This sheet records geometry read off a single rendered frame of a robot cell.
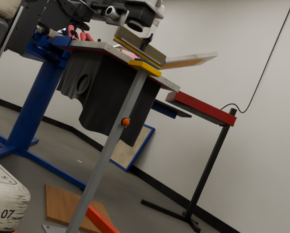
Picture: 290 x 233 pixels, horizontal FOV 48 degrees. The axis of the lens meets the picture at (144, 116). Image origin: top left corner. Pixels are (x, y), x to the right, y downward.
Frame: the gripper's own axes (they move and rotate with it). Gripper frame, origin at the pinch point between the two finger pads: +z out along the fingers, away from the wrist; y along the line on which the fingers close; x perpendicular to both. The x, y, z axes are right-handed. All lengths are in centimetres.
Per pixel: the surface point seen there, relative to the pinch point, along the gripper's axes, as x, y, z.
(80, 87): -20.8, -9.4, 37.2
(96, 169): -13, 32, 73
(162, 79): 14.2, 13.9, 12.6
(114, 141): -11, 33, 56
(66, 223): -6, 15, 109
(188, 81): 200, -179, -45
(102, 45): -28.8, 11.8, 13.5
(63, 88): -20, -34, 42
